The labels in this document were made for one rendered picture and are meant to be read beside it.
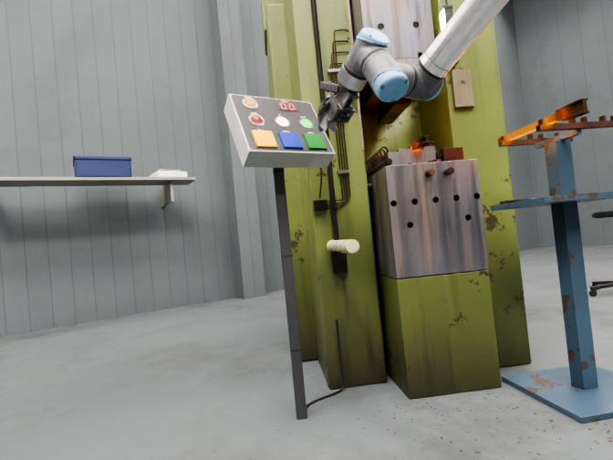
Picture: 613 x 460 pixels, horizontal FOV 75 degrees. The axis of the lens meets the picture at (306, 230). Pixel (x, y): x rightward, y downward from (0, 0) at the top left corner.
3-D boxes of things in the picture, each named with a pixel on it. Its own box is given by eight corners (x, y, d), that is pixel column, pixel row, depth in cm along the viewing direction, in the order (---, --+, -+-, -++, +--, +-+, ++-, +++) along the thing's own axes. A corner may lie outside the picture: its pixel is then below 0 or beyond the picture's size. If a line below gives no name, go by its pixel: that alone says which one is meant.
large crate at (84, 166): (128, 182, 436) (127, 164, 436) (132, 176, 403) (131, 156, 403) (74, 183, 409) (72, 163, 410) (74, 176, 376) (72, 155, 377)
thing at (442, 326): (502, 387, 157) (489, 269, 158) (409, 400, 153) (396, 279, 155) (441, 350, 212) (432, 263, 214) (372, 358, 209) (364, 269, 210)
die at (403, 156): (436, 164, 164) (434, 143, 164) (389, 168, 162) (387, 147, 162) (403, 180, 206) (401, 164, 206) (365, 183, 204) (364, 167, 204)
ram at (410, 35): (456, 55, 166) (446, -38, 167) (366, 60, 163) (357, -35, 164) (419, 93, 208) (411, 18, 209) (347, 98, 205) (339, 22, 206)
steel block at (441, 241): (489, 268, 158) (477, 158, 159) (396, 278, 155) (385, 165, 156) (432, 262, 214) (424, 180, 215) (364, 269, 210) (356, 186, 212)
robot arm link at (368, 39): (372, 41, 106) (357, 19, 111) (350, 80, 116) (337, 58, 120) (398, 47, 111) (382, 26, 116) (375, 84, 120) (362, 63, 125)
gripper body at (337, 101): (328, 123, 128) (345, 92, 120) (319, 105, 132) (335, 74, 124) (348, 124, 132) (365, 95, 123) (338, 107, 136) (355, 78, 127)
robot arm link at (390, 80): (422, 80, 108) (401, 51, 113) (391, 74, 102) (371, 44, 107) (402, 107, 114) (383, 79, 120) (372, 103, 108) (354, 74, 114)
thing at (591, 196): (649, 193, 136) (649, 187, 136) (545, 203, 130) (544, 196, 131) (577, 203, 166) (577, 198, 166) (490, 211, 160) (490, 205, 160)
